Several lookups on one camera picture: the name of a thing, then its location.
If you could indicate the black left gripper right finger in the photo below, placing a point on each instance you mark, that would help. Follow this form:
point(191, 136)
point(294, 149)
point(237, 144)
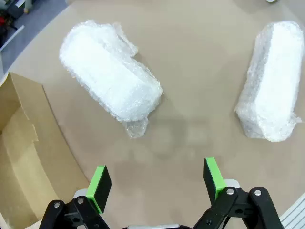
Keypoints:
point(214, 181)

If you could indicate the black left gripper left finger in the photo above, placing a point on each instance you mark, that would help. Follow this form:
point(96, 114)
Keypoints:
point(98, 190)

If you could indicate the bubble clock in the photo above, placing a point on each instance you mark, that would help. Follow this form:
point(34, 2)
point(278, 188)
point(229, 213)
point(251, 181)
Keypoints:
point(107, 71)
point(274, 83)

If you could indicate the open brown cardboard box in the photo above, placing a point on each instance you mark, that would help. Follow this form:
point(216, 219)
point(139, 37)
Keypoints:
point(23, 143)

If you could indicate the grey ribbed metal platform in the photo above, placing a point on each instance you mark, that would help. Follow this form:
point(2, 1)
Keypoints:
point(297, 214)

